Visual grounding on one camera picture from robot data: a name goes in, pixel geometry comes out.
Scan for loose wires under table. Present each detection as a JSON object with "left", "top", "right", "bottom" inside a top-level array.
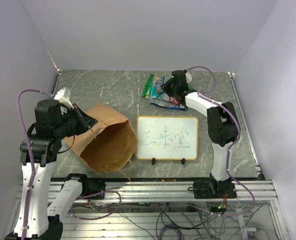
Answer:
[{"left": 70, "top": 191, "right": 256, "bottom": 240}]

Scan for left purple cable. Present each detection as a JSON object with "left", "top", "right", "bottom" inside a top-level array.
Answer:
[{"left": 17, "top": 89, "right": 56, "bottom": 240}]

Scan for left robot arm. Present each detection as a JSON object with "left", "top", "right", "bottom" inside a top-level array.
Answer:
[{"left": 5, "top": 99, "right": 98, "bottom": 240}]

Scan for aluminium rail frame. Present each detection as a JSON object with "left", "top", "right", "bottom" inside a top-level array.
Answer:
[{"left": 15, "top": 178, "right": 288, "bottom": 240}]

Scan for teal snack packet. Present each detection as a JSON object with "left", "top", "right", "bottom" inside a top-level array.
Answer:
[{"left": 149, "top": 85, "right": 165, "bottom": 100}]

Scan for small whiteboard with frame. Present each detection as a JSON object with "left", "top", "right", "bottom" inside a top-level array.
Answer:
[{"left": 136, "top": 116, "right": 199, "bottom": 161}]

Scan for brown paper bag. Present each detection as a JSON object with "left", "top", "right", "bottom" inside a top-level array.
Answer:
[{"left": 64, "top": 102, "right": 137, "bottom": 180}]

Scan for colourful small snack packet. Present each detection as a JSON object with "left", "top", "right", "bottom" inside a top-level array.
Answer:
[{"left": 152, "top": 76, "right": 165, "bottom": 87}]

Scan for green Chuba chips bag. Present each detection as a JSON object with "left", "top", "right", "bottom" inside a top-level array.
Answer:
[{"left": 141, "top": 74, "right": 155, "bottom": 99}]

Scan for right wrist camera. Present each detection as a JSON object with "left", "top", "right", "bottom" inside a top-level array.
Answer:
[{"left": 185, "top": 71, "right": 192, "bottom": 84}]

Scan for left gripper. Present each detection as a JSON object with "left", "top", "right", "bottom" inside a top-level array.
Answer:
[{"left": 54, "top": 102, "right": 98, "bottom": 138}]

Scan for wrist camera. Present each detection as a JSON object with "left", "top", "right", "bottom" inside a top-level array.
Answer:
[
  {"left": 54, "top": 87, "right": 73, "bottom": 109},
  {"left": 185, "top": 71, "right": 192, "bottom": 84}
]

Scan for red snack packet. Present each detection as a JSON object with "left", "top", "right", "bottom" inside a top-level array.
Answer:
[{"left": 169, "top": 96, "right": 180, "bottom": 105}]

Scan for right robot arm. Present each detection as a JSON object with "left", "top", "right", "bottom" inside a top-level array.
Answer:
[{"left": 162, "top": 70, "right": 241, "bottom": 198}]

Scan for dark blue snack bag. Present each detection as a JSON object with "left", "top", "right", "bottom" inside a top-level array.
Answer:
[{"left": 150, "top": 98, "right": 187, "bottom": 111}]

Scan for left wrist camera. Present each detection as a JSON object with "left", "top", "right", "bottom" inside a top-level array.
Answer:
[{"left": 54, "top": 87, "right": 73, "bottom": 109}]

